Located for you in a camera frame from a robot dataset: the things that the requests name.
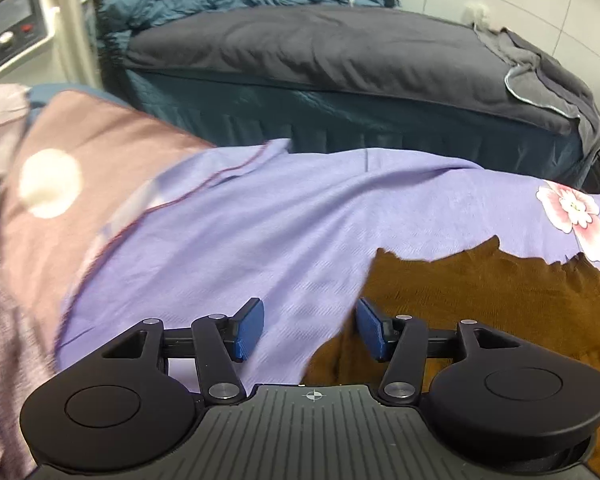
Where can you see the pink striped cloth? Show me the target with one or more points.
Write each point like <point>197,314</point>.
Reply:
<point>5,320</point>

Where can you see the bed with teal skirt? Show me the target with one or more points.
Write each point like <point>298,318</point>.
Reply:
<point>360,120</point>

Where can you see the white appliance with screen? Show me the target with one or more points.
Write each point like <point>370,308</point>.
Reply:
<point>15,30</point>

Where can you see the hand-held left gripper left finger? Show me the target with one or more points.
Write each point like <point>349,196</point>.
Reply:
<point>248,331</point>

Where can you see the pink pillow with white dot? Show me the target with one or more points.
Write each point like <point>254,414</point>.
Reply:
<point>110,150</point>

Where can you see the white fluffy toy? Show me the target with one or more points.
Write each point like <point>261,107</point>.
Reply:
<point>477,14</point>

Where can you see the grey blanket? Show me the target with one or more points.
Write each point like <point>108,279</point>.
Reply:
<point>330,55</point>

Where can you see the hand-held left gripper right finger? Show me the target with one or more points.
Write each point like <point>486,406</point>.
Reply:
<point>372,331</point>

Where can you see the purple floral bedsheet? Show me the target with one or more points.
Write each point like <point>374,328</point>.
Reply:
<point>290,220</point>

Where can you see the brown knit garment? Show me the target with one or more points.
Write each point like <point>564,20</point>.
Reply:
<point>480,290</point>

